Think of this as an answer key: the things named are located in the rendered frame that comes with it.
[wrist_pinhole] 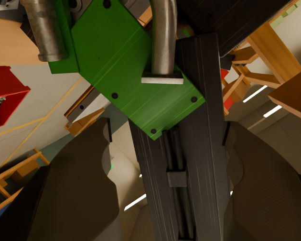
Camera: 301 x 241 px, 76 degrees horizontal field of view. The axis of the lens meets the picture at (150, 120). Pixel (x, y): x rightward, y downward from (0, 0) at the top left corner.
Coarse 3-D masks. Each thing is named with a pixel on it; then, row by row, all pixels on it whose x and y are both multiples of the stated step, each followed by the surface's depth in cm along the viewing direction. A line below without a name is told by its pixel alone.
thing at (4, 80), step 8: (0, 72) 61; (8, 72) 64; (0, 80) 59; (8, 80) 62; (16, 80) 64; (0, 88) 58; (8, 88) 60; (16, 88) 62; (24, 88) 64; (0, 96) 56; (8, 96) 68; (16, 96) 67; (24, 96) 66; (0, 104) 69; (8, 104) 69; (16, 104) 68; (0, 112) 71; (8, 112) 70; (0, 120) 72
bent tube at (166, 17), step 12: (156, 0) 21; (168, 0) 21; (156, 12) 22; (168, 12) 22; (156, 24) 23; (168, 24) 22; (156, 36) 23; (168, 36) 23; (156, 48) 24; (168, 48) 24; (156, 60) 24; (168, 60) 24; (144, 72) 27; (156, 72) 25; (168, 72) 25; (180, 72) 27
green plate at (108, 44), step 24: (96, 0) 24; (96, 24) 26; (120, 24) 26; (96, 48) 27; (120, 48) 27; (144, 48) 27; (96, 72) 29; (120, 72) 29; (120, 96) 30; (144, 96) 30; (168, 96) 30; (192, 96) 30; (144, 120) 32; (168, 120) 32
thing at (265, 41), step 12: (264, 24) 87; (252, 36) 89; (264, 36) 88; (276, 36) 87; (264, 48) 89; (276, 48) 88; (264, 60) 96; (276, 60) 90; (288, 60) 89; (276, 72) 92; (288, 72) 90
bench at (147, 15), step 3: (147, 9) 92; (150, 9) 95; (144, 12) 93; (147, 12) 96; (150, 12) 99; (141, 15) 93; (144, 15) 96; (147, 15) 99; (150, 15) 102; (141, 18) 96; (144, 18) 99; (147, 18) 102; (141, 21) 100; (144, 21) 102; (141, 24) 103
